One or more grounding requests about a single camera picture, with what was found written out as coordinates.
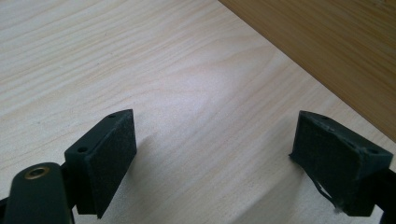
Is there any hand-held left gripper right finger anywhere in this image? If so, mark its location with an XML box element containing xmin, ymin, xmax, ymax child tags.
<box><xmin>289</xmin><ymin>110</ymin><xmax>394</xmax><ymax>217</ymax></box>

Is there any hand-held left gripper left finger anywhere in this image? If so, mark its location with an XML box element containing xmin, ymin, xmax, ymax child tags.
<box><xmin>64</xmin><ymin>108</ymin><xmax>138</xmax><ymax>219</ymax></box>

